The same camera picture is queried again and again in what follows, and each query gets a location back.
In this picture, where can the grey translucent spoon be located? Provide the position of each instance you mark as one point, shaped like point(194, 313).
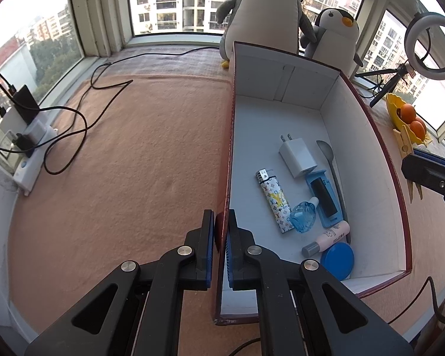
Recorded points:
point(324, 150)

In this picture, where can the white charger plug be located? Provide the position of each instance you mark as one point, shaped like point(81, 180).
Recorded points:
point(298, 157)

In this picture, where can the large penguin plush toy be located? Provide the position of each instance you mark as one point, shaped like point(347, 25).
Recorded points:
point(267, 18)

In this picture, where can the white plug adapter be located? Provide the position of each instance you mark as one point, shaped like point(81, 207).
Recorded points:
point(37, 129)

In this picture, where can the red cardboard box white inside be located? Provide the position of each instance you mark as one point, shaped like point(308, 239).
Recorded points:
point(267, 126)

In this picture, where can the blue bottle with white cap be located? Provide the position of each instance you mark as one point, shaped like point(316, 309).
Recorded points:
point(302, 218)

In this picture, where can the patterned white lighter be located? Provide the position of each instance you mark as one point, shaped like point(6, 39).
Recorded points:
point(276, 204)

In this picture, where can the yellow plastic bowl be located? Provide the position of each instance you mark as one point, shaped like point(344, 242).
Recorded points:
point(393, 107)

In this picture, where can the small penguin plush toy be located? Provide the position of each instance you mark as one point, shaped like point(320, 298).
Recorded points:
point(333, 48)

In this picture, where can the black plug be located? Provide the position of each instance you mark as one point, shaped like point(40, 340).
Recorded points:
point(24, 144)

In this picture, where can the blue round lid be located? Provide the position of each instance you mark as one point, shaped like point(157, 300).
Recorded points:
point(337, 261)

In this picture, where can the white window frame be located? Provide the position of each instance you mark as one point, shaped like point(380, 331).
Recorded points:
point(96, 15)

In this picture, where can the black power adapter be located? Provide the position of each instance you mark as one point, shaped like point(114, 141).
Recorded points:
point(24, 102)

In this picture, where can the wooden clothespin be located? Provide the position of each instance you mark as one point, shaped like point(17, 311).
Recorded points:
point(404, 144)

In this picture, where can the blue lint brush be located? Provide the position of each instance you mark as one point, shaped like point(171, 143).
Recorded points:
point(326, 222)

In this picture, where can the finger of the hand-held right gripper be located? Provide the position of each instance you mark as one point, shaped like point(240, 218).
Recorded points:
point(430, 178)
point(434, 155)

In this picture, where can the white power strip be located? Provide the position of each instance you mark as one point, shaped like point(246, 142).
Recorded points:
point(29, 170)

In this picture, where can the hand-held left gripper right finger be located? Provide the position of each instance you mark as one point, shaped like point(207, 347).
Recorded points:
point(228, 252)

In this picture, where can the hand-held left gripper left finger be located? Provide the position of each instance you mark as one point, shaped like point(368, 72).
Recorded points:
point(208, 244)

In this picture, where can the orange fruit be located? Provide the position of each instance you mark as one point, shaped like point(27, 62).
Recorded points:
point(408, 113)
point(418, 128)

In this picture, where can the pink tube with grey cap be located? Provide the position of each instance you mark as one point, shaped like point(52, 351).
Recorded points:
point(332, 235)

